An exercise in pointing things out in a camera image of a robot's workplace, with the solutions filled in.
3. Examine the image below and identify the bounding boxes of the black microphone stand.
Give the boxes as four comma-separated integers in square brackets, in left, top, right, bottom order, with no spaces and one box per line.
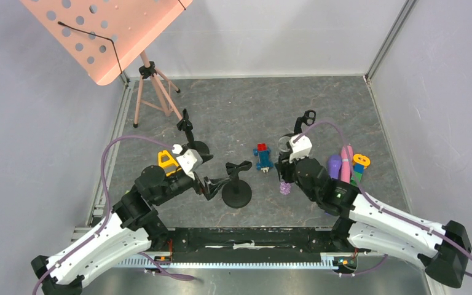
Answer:
[222,160,253,209]
[293,109,317,135]
[176,109,210,154]

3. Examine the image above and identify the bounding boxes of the glitter microphone silver head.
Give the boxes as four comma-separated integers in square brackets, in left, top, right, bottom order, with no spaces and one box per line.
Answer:
[277,136,293,196]

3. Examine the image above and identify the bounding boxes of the pink toy microphone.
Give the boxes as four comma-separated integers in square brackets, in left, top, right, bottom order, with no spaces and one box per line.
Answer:
[340,145,353,183]

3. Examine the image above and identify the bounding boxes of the purple toy microphone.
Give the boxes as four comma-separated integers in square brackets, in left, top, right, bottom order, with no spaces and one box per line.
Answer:
[328,154,342,179]

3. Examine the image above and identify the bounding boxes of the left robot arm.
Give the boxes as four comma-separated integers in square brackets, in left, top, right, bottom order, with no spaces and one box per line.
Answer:
[31,149,213,294]

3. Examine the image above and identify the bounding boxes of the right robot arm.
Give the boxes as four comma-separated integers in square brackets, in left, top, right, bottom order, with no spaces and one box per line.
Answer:
[275,157,472,288]

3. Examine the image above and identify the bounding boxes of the pink music stand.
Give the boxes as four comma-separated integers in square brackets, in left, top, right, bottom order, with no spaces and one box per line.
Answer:
[22,0,191,119]

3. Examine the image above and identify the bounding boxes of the red blue toy car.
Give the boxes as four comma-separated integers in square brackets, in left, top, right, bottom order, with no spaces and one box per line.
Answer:
[253,143,273,173]

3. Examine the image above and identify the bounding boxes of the yellow triangle toy block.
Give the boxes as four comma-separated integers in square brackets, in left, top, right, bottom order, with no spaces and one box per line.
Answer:
[157,150,181,176]

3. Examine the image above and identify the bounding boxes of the stacked orange blue green blocks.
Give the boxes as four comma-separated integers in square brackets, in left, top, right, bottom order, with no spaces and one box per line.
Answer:
[350,154,371,185]

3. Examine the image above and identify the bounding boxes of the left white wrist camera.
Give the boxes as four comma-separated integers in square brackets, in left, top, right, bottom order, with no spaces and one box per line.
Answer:
[171,144,203,179]

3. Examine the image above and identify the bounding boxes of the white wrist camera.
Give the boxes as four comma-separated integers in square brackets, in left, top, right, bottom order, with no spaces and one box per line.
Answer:
[171,144,203,179]
[288,135,312,163]

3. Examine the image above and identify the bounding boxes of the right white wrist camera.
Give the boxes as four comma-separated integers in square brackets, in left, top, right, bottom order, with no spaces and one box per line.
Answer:
[288,135,312,163]

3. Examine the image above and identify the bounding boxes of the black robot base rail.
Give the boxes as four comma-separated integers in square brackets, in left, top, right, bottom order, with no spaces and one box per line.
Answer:
[148,221,355,264]

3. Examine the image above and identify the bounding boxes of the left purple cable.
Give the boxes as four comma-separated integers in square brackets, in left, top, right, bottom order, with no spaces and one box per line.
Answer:
[31,135,176,295]

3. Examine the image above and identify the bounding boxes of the purple cable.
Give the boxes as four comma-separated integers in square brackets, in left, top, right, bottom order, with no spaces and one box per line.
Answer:
[293,120,472,283]
[31,135,176,295]

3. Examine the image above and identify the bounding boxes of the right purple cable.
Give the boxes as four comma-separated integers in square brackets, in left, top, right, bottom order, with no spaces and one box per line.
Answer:
[293,120,472,283]

